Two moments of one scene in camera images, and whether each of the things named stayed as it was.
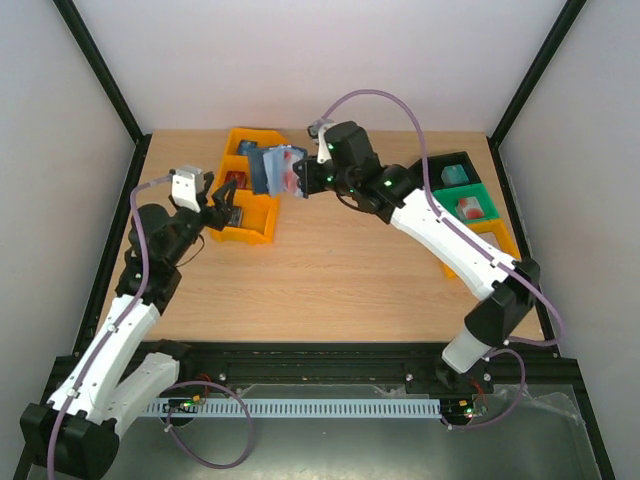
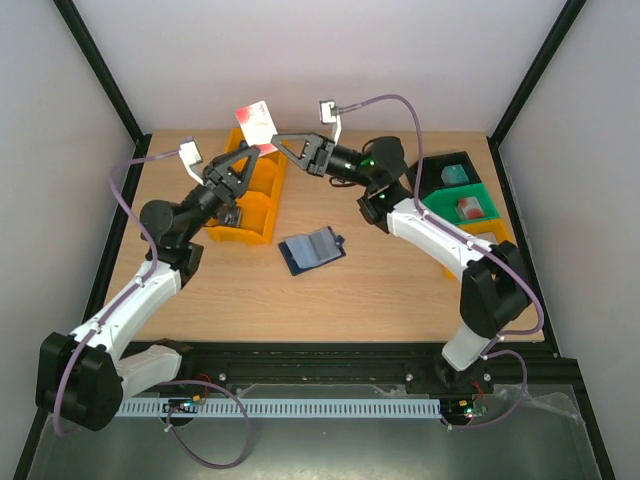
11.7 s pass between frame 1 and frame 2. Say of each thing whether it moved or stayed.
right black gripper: moved
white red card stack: stayed
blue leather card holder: moved
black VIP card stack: stayed
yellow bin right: stayed
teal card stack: stayed
